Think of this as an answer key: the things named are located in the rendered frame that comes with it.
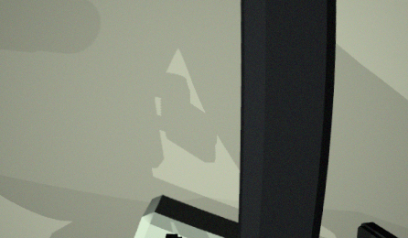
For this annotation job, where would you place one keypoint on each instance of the white hot plate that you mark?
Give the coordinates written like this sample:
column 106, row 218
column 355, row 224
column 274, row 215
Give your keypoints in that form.
column 165, row 215

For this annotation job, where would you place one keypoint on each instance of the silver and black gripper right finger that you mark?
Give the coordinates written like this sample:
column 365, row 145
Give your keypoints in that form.
column 372, row 230

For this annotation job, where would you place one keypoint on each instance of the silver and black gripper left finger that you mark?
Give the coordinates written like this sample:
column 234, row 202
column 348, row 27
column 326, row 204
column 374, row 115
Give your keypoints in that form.
column 172, row 235

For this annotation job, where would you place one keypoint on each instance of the grey frying pan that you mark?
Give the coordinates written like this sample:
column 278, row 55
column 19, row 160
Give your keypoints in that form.
column 288, row 51

